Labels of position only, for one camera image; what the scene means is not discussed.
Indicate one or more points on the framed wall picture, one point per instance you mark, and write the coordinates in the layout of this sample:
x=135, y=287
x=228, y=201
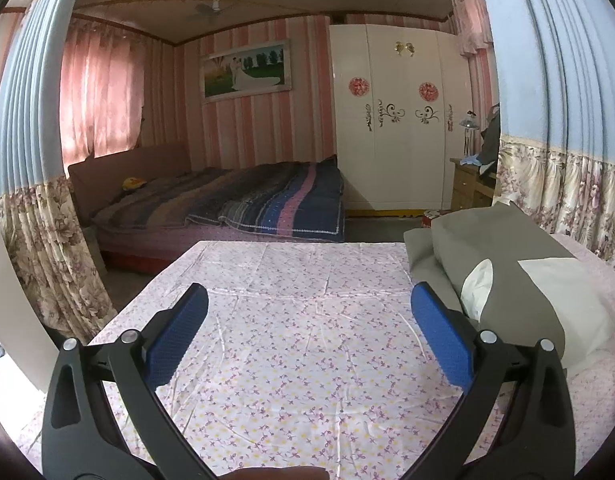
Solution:
x=247, y=72

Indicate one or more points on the wooden nightstand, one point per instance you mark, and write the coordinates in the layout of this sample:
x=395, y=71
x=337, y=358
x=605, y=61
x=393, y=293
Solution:
x=470, y=187

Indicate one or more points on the ceiling fan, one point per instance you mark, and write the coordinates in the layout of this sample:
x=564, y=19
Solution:
x=210, y=9

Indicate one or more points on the person's left hand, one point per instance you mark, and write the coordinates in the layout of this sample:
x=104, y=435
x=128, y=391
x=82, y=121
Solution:
x=277, y=474

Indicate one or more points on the white wardrobe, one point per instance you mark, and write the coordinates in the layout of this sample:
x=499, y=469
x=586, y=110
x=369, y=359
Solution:
x=397, y=160

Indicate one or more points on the white panel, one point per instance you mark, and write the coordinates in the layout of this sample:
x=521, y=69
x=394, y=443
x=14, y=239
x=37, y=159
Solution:
x=17, y=310

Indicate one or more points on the small table lamp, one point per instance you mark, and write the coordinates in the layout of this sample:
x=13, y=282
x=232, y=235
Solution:
x=469, y=122

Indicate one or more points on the bed with brown headboard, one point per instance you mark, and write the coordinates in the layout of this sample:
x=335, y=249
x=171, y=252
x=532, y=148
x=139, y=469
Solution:
x=137, y=250

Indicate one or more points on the olive and white jacket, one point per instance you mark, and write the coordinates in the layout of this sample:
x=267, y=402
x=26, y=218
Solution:
x=512, y=280

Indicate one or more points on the yellow plush toy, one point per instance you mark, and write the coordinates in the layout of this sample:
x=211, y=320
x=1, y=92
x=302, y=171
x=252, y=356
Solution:
x=133, y=184

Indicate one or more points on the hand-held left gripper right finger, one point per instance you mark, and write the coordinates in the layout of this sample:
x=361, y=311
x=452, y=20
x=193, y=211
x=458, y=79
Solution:
x=440, y=335

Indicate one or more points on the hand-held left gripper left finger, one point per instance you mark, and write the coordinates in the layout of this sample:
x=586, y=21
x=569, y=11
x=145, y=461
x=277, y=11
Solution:
x=180, y=335

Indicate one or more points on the red round wardrobe sticker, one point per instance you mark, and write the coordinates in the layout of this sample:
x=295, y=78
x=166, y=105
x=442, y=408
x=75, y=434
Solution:
x=359, y=86
x=429, y=91

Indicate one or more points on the pink window curtain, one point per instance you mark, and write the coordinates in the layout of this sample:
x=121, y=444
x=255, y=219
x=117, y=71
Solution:
x=102, y=95

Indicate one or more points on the striped blue pink blanket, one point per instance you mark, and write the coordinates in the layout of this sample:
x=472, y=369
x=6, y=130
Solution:
x=267, y=200

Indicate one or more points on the dark hanging clothes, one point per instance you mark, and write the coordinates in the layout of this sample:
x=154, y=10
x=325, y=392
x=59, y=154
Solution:
x=491, y=145

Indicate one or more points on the blue floral curtain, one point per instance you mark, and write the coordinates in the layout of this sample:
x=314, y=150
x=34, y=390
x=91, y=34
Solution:
x=552, y=85
x=37, y=235

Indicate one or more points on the floral bed sheet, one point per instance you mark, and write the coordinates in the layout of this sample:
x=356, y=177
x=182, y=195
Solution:
x=297, y=360

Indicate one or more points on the small pink valance curtain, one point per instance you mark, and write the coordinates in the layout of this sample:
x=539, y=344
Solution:
x=472, y=20

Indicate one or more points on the red floral stool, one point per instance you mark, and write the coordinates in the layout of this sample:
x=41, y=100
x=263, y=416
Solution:
x=432, y=219

